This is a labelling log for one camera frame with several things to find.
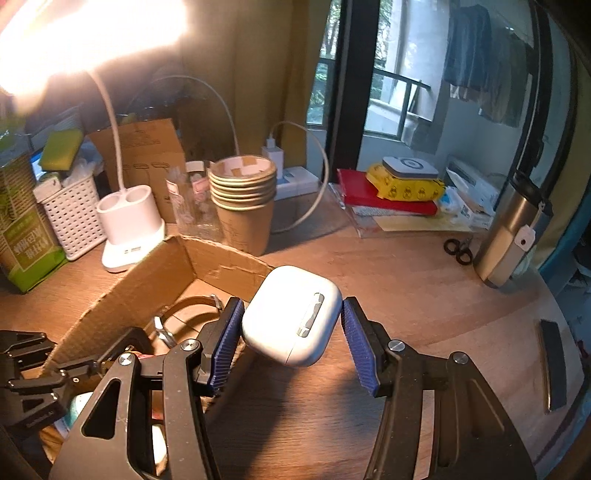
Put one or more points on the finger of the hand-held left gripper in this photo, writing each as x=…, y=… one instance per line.
x=41, y=381
x=27, y=346

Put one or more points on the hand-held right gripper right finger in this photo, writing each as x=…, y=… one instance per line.
x=360, y=350

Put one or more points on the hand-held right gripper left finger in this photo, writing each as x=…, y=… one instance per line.
x=226, y=346

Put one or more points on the wrist watch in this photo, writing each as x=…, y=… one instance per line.
x=184, y=303

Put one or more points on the white earbuds case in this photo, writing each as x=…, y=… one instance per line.
x=286, y=318

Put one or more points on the cardboard box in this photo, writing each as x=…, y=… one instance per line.
x=138, y=277

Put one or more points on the green carton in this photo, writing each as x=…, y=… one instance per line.
x=25, y=240

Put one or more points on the white plastic basket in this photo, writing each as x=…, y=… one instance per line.
x=74, y=221

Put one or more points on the beige envelope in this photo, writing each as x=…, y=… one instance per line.
x=415, y=224

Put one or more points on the stack of brown paper cups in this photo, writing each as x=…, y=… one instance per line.
x=242, y=207

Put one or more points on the black scissors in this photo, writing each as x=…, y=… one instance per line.
x=459, y=251

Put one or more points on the printed glass jar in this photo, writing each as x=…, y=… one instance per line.
x=194, y=203

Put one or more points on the white desk lamp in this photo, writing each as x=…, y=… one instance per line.
x=131, y=221

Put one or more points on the white tissue pack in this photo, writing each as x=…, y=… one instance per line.
x=48, y=189

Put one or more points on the red book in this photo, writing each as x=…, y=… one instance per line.
x=360, y=191

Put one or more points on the yellow box with white device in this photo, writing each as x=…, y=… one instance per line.
x=406, y=189

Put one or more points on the wet wipes packet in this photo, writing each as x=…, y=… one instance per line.
x=466, y=207

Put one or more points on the white power strip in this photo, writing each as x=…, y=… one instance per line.
x=298, y=182

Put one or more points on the blue glowing device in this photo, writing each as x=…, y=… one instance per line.
x=37, y=166

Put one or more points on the steel tumbler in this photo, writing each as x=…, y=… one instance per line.
x=508, y=240

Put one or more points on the clear plastic bags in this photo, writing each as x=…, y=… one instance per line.
x=81, y=168

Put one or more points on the black smartphone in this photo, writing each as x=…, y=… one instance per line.
x=554, y=364

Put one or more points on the white usb charger plug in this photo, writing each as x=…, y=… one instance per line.
x=272, y=157

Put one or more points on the green yellow sponge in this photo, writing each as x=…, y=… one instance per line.
x=60, y=150

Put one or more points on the white washing machine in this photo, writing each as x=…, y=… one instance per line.
x=466, y=177

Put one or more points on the brown lamp packaging box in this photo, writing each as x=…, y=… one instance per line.
x=147, y=157

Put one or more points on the green plastic bag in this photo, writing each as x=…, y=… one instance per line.
x=11, y=134

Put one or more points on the blue printed blanket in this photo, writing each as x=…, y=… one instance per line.
x=579, y=295

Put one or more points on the balcony railing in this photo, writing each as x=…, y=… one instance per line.
x=397, y=78

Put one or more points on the grey hanging shirt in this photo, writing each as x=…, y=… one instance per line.
x=496, y=78

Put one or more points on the beige hanging shirt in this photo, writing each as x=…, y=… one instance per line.
x=518, y=87

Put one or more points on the blue hanging shirt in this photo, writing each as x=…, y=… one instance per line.
x=468, y=46

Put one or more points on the black sliding door frame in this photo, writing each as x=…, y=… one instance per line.
x=351, y=69

